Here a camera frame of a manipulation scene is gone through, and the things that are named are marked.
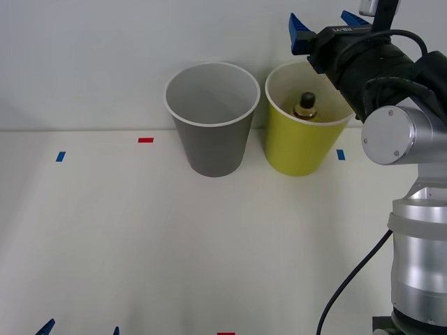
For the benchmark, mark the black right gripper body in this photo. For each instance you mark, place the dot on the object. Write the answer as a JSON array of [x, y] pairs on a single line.
[[335, 47]]

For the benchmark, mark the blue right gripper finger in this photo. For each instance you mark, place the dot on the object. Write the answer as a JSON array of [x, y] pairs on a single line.
[[356, 19], [299, 36]]

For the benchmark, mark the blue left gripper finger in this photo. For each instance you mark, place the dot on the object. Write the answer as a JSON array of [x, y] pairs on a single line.
[[46, 328], [116, 331]]

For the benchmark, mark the yellow bottle with black cap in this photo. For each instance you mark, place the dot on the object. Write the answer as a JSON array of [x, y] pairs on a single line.
[[306, 111]]

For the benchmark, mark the silver and black right arm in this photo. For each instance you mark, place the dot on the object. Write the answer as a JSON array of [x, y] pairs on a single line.
[[412, 146]]

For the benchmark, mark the yellow-green plastic bin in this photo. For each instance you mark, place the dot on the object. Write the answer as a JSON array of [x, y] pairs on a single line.
[[297, 150]]

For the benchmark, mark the grey plastic bin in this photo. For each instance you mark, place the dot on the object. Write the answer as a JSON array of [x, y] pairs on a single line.
[[214, 150]]

